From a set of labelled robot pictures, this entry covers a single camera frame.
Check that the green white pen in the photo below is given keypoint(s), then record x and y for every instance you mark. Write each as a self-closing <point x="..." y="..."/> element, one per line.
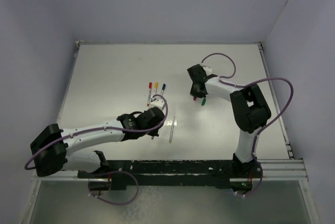
<point x="172" y="130"/>

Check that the red white pen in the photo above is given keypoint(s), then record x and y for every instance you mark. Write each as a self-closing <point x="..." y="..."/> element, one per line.
<point x="149" y="97"/>

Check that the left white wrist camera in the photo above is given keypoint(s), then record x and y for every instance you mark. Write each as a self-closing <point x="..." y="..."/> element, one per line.
<point x="158" y="102"/>

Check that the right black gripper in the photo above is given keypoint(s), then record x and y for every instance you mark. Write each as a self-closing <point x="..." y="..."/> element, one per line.
<point x="193" y="93"/>

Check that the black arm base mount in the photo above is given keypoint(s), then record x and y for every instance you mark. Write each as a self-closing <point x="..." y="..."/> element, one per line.
<point x="221" y="174"/>

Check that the yellow white pen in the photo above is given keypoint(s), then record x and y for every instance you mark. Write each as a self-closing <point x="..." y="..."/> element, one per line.
<point x="154" y="92"/>

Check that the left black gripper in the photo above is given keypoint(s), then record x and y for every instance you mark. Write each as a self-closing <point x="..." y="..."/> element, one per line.
<point x="154" y="133"/>

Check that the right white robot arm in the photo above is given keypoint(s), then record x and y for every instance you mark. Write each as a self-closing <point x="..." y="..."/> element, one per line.
<point x="250" y="109"/>

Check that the black white pen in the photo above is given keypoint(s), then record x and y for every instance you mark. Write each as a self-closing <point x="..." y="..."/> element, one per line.
<point x="161" y="92"/>

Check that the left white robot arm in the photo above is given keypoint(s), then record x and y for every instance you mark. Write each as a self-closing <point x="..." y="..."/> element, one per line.
<point x="56" y="149"/>

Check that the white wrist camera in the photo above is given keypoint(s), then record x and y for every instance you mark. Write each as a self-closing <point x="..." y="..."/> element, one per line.
<point x="158" y="102"/>
<point x="207" y="69"/>

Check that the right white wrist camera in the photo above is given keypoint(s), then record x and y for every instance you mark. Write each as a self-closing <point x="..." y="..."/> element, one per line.
<point x="207" y="69"/>

